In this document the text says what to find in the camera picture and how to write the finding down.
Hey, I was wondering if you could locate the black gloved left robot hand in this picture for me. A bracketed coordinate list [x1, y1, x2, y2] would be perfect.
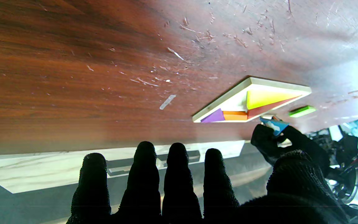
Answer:
[250, 123, 331, 178]

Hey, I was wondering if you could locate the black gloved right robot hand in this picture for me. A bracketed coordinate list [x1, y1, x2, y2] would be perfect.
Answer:
[67, 142, 350, 224]

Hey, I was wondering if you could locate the blue small tangram triangle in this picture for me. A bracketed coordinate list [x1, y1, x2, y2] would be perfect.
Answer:
[259, 116, 290, 137]

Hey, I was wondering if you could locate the green tangram square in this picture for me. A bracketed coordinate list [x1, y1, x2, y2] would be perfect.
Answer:
[289, 105, 317, 118]

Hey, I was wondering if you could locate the red large tangram triangle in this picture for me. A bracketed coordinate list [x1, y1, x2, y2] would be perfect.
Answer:
[247, 96, 301, 119]

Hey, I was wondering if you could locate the yellow large tangram triangle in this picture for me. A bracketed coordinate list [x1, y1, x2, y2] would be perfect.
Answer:
[246, 90, 301, 110]

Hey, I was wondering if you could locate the orange tangram parallelogram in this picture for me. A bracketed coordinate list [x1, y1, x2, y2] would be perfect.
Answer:
[223, 111, 248, 121]

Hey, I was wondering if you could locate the purple medium tangram triangle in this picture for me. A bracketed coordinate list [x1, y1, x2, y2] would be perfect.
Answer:
[201, 108, 226, 123]

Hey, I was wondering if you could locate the wooden square puzzle tray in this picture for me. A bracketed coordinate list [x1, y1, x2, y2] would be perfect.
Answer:
[192, 76, 312, 123]

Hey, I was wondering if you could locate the clear tape strip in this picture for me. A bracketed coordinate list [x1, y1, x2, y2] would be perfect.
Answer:
[159, 94, 177, 110]

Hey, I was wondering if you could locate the marble coffee table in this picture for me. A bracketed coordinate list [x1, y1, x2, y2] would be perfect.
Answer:
[0, 140, 245, 194]

